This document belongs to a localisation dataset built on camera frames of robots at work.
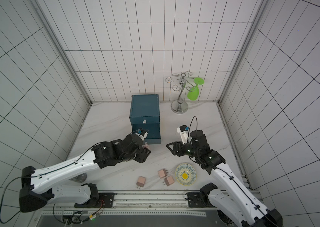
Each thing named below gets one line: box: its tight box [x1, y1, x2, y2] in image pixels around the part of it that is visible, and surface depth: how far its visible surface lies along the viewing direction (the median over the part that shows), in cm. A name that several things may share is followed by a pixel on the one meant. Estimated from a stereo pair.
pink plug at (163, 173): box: [157, 168, 169, 179], surface depth 83 cm
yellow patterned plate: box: [175, 163, 197, 187], surface depth 82 cm
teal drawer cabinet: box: [129, 94, 161, 135], surface depth 89 cm
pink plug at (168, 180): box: [162, 175, 175, 187], surface depth 79 cm
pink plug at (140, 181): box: [136, 175, 146, 190], surface depth 80 cm
